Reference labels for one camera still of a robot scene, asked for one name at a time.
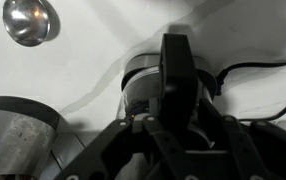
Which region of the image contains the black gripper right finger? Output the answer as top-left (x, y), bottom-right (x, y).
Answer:
top-left (196, 98), bottom-right (286, 180)

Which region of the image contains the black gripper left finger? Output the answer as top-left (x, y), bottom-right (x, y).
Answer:
top-left (54, 98), bottom-right (187, 180)

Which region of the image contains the black silver coffee machine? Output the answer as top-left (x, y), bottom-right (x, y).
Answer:
top-left (120, 52), bottom-right (218, 118)

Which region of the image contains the steel utensil holder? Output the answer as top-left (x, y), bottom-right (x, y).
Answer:
top-left (0, 95), bottom-right (61, 180)

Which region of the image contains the steel ladle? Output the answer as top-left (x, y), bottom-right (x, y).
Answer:
top-left (2, 0), bottom-right (52, 48)

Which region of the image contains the black coffee machine cable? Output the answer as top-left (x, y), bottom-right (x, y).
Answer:
top-left (215, 60), bottom-right (286, 122)

